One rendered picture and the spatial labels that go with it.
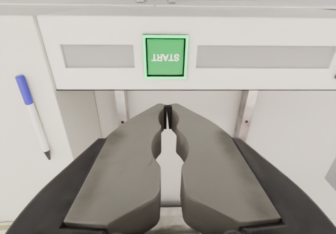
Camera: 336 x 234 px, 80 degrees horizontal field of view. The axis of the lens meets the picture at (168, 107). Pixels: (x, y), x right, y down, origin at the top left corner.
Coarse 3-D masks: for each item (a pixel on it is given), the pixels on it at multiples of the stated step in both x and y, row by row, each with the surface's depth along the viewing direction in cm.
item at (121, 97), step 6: (114, 96) 41; (120, 96) 41; (126, 96) 43; (120, 102) 41; (126, 102) 43; (120, 108) 42; (126, 108) 43; (120, 114) 43; (126, 114) 43; (120, 120) 43; (126, 120) 43
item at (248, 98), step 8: (248, 96) 41; (256, 96) 41; (240, 104) 45; (248, 104) 42; (240, 112) 45; (248, 112) 43; (240, 120) 45; (248, 120) 44; (240, 128) 45; (248, 128) 45; (240, 136) 46
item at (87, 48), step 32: (64, 32) 24; (96, 32) 24; (128, 32) 24; (160, 32) 24; (192, 32) 24; (224, 32) 25; (256, 32) 25; (288, 32) 25; (320, 32) 25; (64, 64) 26; (96, 64) 26; (128, 64) 27; (192, 64) 26; (224, 64) 27; (256, 64) 27; (288, 64) 27; (320, 64) 27
